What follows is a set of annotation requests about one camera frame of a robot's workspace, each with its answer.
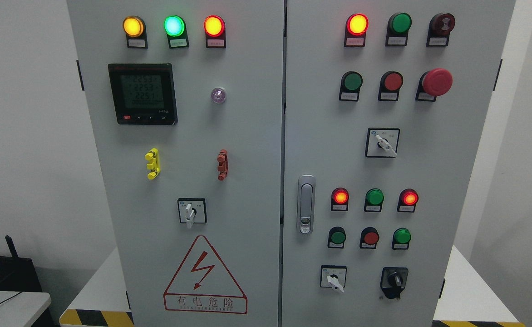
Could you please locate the lit red indicator lower left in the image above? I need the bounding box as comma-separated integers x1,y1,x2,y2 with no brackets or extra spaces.
330,188,349,211

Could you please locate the black digital power meter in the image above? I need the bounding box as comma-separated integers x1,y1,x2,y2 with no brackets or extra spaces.
108,63,177,125

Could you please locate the red indicator light left door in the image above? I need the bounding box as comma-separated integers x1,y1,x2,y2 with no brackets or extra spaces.
204,15,226,48

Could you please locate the red indicator light top right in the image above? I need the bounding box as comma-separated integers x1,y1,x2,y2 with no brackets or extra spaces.
344,13,369,47

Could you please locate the dark red buzzer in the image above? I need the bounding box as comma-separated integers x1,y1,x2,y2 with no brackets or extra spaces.
426,13,456,47

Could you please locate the red electrical hazard sticker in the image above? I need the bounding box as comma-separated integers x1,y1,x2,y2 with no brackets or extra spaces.
164,235,248,314

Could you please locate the red emergency stop button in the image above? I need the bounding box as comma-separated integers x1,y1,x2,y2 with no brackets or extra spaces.
415,68,453,102

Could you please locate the black rotary selector switch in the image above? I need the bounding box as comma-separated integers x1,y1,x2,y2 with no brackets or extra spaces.
380,267,409,299

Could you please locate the red push button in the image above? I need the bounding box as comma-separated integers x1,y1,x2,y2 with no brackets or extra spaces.
378,70,404,101
359,227,380,250

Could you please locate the white platform with hazard stripes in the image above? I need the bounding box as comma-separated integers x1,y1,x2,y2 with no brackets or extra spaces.
60,247,522,327

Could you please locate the white rotary light switch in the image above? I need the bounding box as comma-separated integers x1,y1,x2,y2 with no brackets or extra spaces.
177,198,207,228

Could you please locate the green indicator lower middle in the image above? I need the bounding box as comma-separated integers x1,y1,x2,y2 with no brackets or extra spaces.
364,188,384,213

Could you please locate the grey electrical control cabinet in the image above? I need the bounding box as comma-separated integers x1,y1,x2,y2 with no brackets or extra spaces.
67,0,515,327

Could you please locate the lit green indicator light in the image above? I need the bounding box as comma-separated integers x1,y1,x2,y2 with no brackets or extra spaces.
163,15,189,49

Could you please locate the green push button upper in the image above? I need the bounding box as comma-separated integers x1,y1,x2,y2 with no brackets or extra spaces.
339,71,362,102

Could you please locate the green push button lower right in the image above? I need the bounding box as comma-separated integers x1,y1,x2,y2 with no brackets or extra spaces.
391,228,412,250

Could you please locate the red push button upper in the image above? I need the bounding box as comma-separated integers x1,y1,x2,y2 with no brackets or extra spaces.
378,70,404,101

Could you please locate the black device with antenna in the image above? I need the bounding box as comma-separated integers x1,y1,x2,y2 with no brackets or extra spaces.
0,235,55,327

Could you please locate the yellow terminal connector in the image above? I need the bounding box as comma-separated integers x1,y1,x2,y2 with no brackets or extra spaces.
144,148,161,180

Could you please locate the red push button lower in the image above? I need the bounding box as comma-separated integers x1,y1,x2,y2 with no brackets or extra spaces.
359,227,380,250

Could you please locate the silver door latch handle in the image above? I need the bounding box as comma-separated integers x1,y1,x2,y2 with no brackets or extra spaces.
297,175,316,234

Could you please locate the green push button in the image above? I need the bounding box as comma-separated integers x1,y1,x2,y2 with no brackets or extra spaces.
327,226,346,249
391,228,412,250
339,71,362,102

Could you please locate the yellow indicator light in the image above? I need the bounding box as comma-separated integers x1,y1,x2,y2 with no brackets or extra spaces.
123,16,148,49

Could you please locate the lit red indicator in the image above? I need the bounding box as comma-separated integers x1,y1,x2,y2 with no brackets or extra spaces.
397,188,419,213
330,188,349,211

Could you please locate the green indicator light top right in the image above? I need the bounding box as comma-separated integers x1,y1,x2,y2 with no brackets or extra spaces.
385,12,413,46

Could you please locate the green push button lower left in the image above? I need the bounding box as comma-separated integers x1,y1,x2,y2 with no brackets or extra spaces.
327,226,346,249

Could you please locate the lit red indicator lower right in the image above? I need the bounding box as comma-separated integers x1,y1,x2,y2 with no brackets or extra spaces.
397,188,419,213

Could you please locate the white side table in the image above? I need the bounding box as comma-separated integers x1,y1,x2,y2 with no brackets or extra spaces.
0,292,51,327

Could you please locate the white rotary switch upper right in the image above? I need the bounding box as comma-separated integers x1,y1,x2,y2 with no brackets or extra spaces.
365,128,400,158

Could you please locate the white rotary switch lower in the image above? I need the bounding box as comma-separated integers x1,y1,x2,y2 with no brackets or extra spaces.
320,265,347,294

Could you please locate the red terminal connector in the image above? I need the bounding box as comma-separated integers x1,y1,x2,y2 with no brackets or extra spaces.
217,149,229,181

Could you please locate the clear round lamp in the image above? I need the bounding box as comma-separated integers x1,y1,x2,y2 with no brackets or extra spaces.
210,87,227,104

